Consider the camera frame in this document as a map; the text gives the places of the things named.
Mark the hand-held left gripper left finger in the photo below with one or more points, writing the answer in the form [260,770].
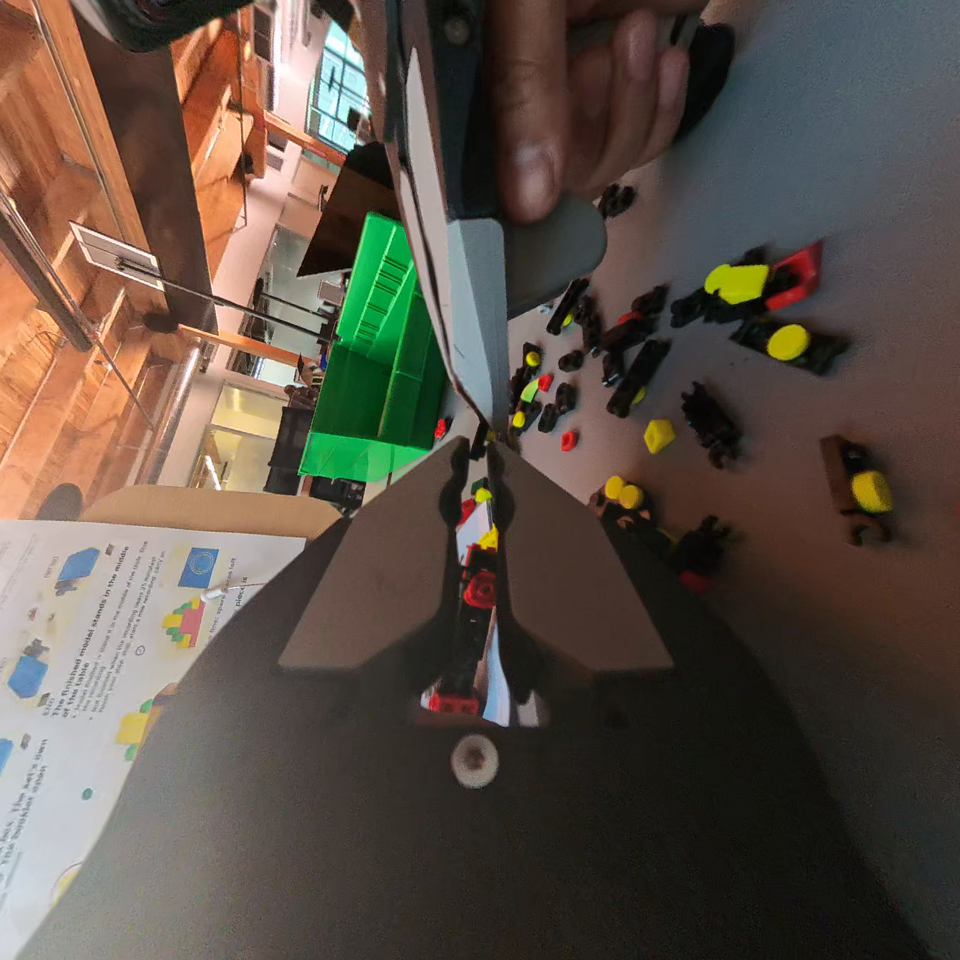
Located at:
[375,593]

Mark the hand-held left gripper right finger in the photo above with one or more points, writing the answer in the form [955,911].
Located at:
[585,593]

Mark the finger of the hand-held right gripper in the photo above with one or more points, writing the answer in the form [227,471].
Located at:
[425,195]
[480,300]

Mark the red yellow black lego model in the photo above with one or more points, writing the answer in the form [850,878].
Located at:
[474,593]

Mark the pile of lego pieces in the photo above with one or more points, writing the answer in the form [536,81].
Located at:
[645,375]

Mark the single red lego brick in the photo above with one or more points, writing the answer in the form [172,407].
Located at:
[441,428]

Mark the person's right hand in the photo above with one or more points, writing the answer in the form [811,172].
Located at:
[570,90]

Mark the open spider instruction booklet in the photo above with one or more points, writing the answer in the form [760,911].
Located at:
[507,668]

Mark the green plastic bin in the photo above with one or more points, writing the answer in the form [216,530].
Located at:
[375,375]

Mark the printed instruction sheet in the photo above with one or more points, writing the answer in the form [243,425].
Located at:
[90,675]

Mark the white panel on stand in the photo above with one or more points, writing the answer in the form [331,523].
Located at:
[113,255]

